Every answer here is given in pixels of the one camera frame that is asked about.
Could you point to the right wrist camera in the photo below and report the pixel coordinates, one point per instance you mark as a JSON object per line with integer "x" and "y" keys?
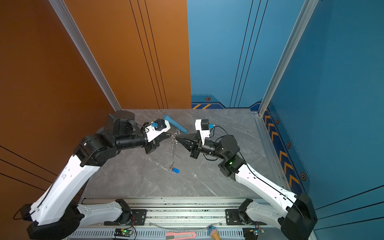
{"x": 204, "y": 127}

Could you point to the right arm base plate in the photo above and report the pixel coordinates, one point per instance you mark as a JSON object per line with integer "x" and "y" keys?
{"x": 237, "y": 217}

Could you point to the left circuit board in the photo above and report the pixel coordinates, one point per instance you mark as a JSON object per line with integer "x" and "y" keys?
{"x": 124, "y": 233}

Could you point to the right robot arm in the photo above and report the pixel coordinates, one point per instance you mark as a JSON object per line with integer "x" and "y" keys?
{"x": 293, "y": 214}

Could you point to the blue toy microphone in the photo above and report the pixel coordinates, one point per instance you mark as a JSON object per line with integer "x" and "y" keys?
{"x": 175, "y": 124}

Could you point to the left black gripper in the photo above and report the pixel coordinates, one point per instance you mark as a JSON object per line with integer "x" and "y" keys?
{"x": 155, "y": 142}

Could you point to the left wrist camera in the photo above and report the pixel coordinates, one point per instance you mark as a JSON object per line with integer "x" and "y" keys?
{"x": 155, "y": 129}

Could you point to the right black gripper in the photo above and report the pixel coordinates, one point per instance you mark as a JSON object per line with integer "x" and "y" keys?
{"x": 196, "y": 147}

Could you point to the toy ice cream cone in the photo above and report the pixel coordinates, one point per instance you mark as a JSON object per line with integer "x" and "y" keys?
{"x": 213, "y": 233}

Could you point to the circuit board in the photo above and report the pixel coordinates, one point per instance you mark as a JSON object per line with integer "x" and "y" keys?
{"x": 252, "y": 233}
{"x": 124, "y": 233}

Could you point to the right circuit board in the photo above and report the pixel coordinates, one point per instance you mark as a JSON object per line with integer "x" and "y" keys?
{"x": 252, "y": 233}

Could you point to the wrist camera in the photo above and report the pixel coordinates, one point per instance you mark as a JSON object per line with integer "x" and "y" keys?
{"x": 155, "y": 129}
{"x": 204, "y": 127}

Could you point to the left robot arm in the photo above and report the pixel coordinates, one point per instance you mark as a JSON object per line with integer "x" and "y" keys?
{"x": 54, "y": 216}

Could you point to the pink utility knife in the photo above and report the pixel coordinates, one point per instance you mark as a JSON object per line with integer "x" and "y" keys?
{"x": 181, "y": 235}

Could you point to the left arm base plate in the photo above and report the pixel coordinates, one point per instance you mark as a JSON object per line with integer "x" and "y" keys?
{"x": 136, "y": 217}

